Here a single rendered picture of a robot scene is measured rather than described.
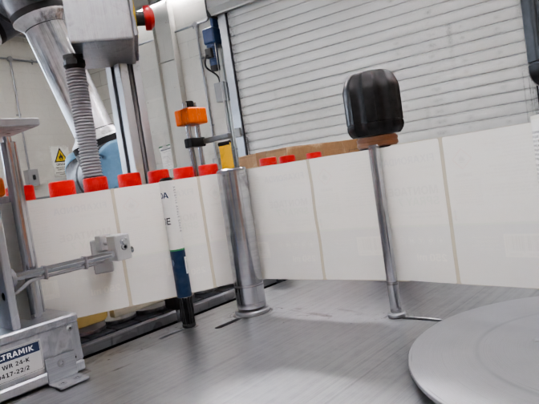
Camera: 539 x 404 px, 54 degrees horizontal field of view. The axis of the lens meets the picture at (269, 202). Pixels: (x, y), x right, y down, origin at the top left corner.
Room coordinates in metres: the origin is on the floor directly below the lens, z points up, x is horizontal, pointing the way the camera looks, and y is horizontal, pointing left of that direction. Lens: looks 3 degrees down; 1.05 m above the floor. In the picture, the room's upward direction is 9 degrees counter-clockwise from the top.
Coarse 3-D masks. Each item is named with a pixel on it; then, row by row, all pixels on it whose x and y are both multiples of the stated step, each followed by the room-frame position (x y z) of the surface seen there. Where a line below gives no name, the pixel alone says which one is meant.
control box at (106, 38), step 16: (64, 0) 0.78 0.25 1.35; (80, 0) 0.79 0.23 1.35; (96, 0) 0.79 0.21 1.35; (112, 0) 0.80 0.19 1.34; (128, 0) 0.81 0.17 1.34; (80, 16) 0.79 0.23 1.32; (96, 16) 0.79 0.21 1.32; (112, 16) 0.80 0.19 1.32; (128, 16) 0.80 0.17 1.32; (80, 32) 0.79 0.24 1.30; (96, 32) 0.79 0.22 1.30; (112, 32) 0.80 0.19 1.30; (128, 32) 0.80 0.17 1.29; (80, 48) 0.81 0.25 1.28; (96, 48) 0.83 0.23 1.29; (112, 48) 0.84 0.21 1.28; (128, 48) 0.85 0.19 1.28; (96, 64) 0.92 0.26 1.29; (112, 64) 0.94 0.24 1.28
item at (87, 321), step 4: (104, 312) 0.68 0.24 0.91; (88, 316) 0.67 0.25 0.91; (92, 316) 0.67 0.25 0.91; (96, 316) 0.67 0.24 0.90; (100, 316) 0.68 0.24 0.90; (104, 316) 0.68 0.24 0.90; (76, 320) 0.65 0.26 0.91; (80, 320) 0.66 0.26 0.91; (84, 320) 0.66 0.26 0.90; (88, 320) 0.67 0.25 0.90; (92, 320) 0.67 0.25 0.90; (96, 320) 0.67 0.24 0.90; (100, 320) 0.68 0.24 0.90; (80, 324) 0.66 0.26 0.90; (84, 324) 0.66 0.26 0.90; (88, 324) 0.67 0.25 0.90; (92, 324) 0.67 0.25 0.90; (80, 328) 0.66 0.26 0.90
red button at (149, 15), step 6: (144, 6) 0.83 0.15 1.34; (138, 12) 0.83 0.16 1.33; (144, 12) 0.82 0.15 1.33; (150, 12) 0.83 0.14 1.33; (138, 18) 0.83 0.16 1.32; (144, 18) 0.83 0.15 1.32; (150, 18) 0.83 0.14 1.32; (138, 24) 0.84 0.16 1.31; (144, 24) 0.84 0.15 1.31; (150, 24) 0.83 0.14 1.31
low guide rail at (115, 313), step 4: (144, 304) 0.72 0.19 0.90; (148, 304) 0.73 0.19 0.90; (152, 304) 0.73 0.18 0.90; (124, 308) 0.70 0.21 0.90; (128, 308) 0.70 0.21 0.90; (132, 308) 0.71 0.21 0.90; (136, 308) 0.71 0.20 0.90; (140, 308) 0.72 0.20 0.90; (112, 312) 0.69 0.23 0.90; (116, 312) 0.69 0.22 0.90; (120, 312) 0.69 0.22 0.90; (124, 312) 0.70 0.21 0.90; (128, 312) 0.70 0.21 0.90; (112, 316) 0.69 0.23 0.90; (116, 316) 0.69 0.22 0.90
